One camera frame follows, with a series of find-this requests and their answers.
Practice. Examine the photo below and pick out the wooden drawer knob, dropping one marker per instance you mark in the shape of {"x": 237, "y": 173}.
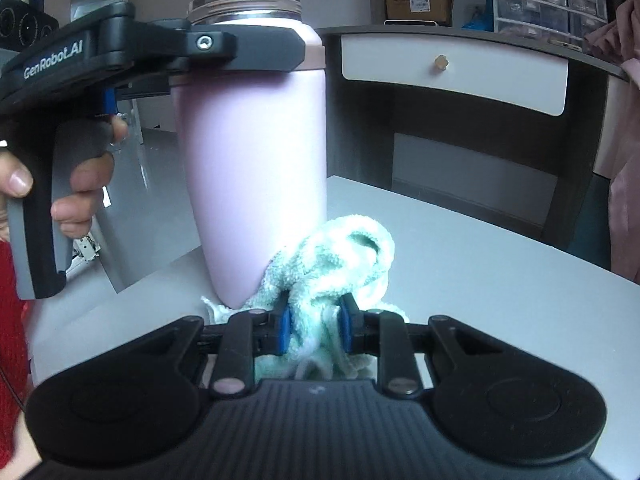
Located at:
{"x": 441, "y": 62}

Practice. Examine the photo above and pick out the light green towel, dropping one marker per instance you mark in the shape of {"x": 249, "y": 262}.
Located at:
{"x": 350, "y": 260}

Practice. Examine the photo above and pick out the person's red clothing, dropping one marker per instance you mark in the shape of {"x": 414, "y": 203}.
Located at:
{"x": 12, "y": 335}

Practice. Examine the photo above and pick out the pink insulated bottle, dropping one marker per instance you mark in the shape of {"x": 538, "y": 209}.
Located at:
{"x": 250, "y": 160}

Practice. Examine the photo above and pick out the person's left hand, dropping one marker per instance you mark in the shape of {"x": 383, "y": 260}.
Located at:
{"x": 90, "y": 180}

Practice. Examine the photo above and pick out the person's right forearm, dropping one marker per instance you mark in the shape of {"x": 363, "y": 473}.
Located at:
{"x": 22, "y": 462}

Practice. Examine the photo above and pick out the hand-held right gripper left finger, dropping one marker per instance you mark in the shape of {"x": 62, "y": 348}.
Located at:
{"x": 285, "y": 332}

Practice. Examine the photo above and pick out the blue plastic bag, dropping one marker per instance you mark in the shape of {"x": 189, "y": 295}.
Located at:
{"x": 477, "y": 17}

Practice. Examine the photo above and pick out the white metal bracket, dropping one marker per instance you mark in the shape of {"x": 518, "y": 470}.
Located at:
{"x": 86, "y": 246}

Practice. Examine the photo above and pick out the flat silver device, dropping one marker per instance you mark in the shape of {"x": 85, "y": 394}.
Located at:
{"x": 410, "y": 22}

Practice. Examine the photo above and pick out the white side cabinet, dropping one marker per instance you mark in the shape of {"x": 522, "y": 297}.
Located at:
{"x": 607, "y": 130}

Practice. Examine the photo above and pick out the grey desk with hutch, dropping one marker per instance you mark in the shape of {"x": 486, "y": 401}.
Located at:
{"x": 370, "y": 135}

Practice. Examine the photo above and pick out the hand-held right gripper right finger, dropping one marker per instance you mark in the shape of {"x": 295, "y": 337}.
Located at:
{"x": 345, "y": 332}

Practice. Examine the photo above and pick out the pink hanging cloth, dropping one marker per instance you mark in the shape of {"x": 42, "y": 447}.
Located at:
{"x": 627, "y": 160}

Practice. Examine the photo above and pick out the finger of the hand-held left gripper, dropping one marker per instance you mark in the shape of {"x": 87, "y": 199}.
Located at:
{"x": 260, "y": 47}

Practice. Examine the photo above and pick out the white desk drawer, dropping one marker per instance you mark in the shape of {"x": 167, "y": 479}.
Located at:
{"x": 490, "y": 70}

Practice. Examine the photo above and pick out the clear plastic drawer organizer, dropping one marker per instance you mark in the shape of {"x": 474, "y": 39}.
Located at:
{"x": 545, "y": 0}

